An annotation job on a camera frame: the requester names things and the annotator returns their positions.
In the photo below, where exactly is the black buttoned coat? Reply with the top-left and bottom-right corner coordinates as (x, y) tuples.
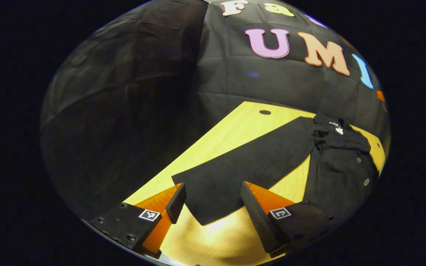
(171, 112), (380, 226)

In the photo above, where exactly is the black backdrop cloth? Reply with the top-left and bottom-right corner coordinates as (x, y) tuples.
(39, 0), (391, 222)

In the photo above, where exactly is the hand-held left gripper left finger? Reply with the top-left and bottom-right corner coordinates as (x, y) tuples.
(87, 183), (187, 259)

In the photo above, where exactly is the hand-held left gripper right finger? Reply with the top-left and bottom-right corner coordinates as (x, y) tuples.
(240, 181), (341, 258)

